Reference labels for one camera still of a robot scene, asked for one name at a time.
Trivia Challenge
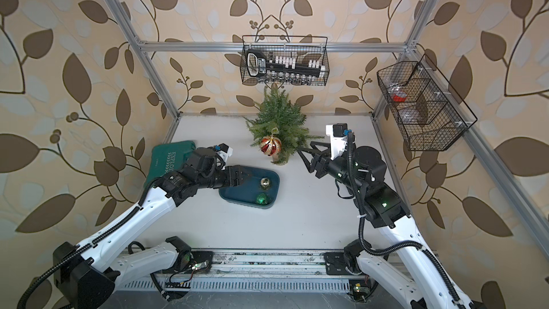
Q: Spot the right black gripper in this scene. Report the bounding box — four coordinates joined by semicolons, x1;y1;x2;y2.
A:
300;139;367;197

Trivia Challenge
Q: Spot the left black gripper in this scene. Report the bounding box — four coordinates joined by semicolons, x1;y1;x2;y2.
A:
194;165;252;190

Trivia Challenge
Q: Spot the gold shiny ball ornament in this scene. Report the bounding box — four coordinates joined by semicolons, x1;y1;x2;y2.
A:
260;177;272;190

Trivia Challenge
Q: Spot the green glitter ball ornament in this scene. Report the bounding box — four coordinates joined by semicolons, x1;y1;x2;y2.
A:
255;193;271;206

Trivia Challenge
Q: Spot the red gold striped ornament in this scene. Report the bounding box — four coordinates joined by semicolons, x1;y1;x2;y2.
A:
260;135;282;157

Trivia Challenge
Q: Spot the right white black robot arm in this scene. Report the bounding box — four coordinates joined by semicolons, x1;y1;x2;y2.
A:
297;124;479;308

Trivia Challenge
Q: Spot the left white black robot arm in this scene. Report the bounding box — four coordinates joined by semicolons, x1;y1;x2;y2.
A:
17;144;244;308

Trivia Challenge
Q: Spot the small green christmas tree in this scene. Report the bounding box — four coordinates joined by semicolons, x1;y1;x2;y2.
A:
246;85;321;165

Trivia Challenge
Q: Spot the teal plastic tray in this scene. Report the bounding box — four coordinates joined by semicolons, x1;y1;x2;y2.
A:
219;166;280;209

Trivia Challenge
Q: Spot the green plastic tool case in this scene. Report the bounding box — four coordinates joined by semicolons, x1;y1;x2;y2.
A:
144;140;196;188

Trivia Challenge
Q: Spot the red item in basket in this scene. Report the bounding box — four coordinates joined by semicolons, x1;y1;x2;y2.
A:
387;86;407;103

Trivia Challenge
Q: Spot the socket set black holder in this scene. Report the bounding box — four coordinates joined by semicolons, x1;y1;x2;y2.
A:
240;49;330;80

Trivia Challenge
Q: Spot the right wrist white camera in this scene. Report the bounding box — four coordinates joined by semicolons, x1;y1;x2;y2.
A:
326;123;349;160

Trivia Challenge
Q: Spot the wrist white camera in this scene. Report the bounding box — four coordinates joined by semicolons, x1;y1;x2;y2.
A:
326;123;349;160
214;143;233;162

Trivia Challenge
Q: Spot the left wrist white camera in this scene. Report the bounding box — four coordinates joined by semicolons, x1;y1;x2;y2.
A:
214;143;233;162

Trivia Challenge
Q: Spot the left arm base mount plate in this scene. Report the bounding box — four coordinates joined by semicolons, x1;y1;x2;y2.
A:
164;251;214;274

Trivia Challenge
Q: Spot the black wire basket back wall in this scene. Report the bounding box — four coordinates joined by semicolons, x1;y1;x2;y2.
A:
240;34;330;87

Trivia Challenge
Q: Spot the black wire basket wall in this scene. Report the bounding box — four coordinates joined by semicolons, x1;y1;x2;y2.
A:
240;34;330;87
377;54;478;152

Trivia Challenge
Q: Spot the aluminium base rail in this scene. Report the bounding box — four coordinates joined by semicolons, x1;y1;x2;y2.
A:
98;247;447;309

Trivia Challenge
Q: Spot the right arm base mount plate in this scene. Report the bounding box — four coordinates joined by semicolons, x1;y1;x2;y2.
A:
323;252;353;276

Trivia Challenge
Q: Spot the black wire basket right wall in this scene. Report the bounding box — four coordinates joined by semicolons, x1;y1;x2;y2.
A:
377;54;478;152

